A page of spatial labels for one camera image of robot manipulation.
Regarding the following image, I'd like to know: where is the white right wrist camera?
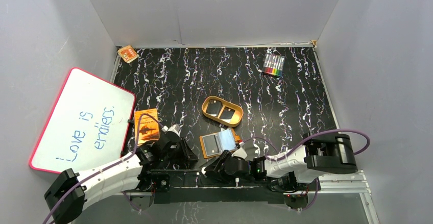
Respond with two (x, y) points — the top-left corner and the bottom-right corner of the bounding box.
(232, 147), (248, 160)

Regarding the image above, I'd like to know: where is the orange paperback book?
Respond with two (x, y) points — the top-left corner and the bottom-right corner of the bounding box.
(134, 108), (160, 145)

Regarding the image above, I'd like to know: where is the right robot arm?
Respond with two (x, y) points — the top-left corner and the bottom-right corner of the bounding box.
(202, 130), (358, 190)

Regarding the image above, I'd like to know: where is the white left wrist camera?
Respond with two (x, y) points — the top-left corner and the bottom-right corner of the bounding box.
(167, 124), (181, 138)

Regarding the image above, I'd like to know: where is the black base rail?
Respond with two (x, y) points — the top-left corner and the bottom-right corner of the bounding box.
(118, 168), (322, 213)

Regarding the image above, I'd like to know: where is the pack of coloured markers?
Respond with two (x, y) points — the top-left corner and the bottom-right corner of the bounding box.
(262, 54), (285, 77)

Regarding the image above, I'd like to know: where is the orange leather card holder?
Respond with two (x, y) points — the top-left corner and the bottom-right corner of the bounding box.
(199, 128), (240, 159)

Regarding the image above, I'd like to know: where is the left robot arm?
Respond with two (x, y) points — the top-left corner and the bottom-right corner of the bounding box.
(44, 136), (198, 223)

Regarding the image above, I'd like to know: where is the pink framed whiteboard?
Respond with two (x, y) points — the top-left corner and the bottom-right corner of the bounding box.
(29, 67), (135, 173)

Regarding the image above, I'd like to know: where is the tan oval tray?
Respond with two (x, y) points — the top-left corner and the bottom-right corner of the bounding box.
(202, 96), (244, 128)

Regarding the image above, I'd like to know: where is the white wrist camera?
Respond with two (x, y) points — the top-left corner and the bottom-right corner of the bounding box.
(167, 124), (181, 138)
(232, 147), (248, 160)

